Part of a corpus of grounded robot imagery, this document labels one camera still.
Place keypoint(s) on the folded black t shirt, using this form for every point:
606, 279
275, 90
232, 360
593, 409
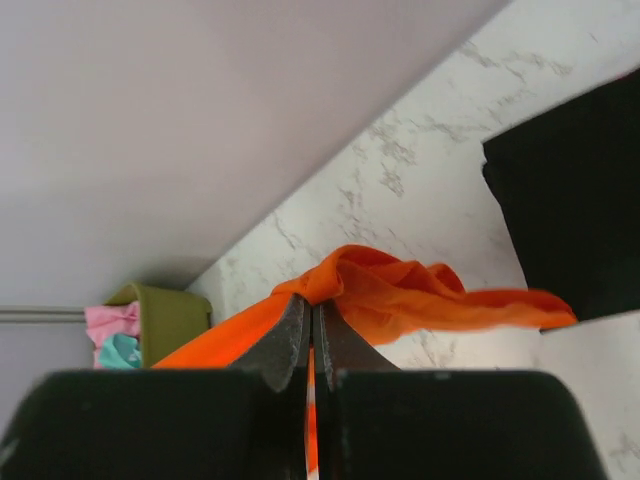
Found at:
567, 182

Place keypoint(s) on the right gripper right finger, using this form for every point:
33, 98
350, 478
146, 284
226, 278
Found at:
376, 421

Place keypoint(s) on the orange t shirt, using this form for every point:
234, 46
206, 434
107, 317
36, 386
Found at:
381, 298

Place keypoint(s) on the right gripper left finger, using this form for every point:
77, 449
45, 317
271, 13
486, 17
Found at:
244, 421

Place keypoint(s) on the olive green plastic bin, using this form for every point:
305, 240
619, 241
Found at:
169, 319

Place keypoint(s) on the left aluminium frame post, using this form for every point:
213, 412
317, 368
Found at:
41, 315

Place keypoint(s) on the teal t shirt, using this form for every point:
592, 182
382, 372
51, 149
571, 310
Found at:
120, 352

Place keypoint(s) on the pink t shirt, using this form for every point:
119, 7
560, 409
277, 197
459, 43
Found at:
104, 321

